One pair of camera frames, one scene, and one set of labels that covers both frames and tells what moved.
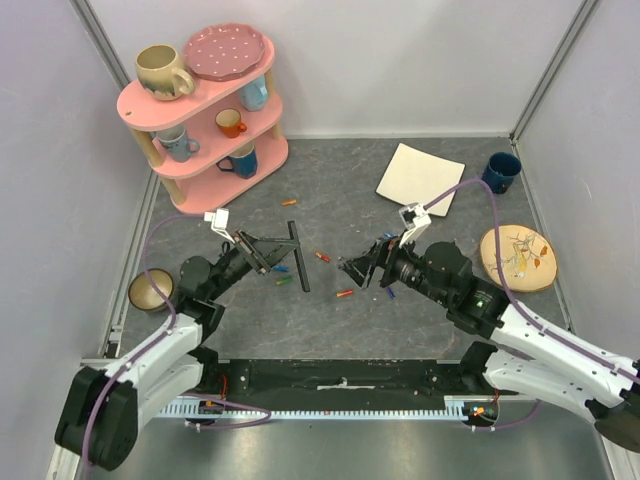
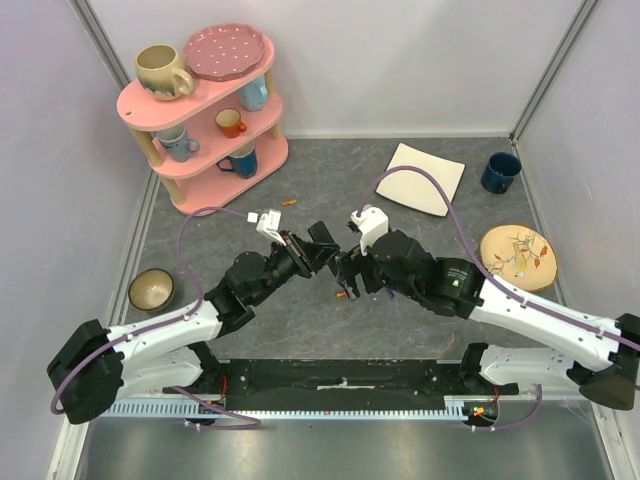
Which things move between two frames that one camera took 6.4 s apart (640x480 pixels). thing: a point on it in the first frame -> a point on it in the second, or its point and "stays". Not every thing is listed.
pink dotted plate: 222,51 stays
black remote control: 299,258 -> 319,233
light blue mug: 254,94 stays
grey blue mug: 176,143 stays
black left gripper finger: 268,245 -> 318,252
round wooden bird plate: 529,257 stays
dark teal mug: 242,161 stays
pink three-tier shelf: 217,139 stays
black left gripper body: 254,257 -> 295,252
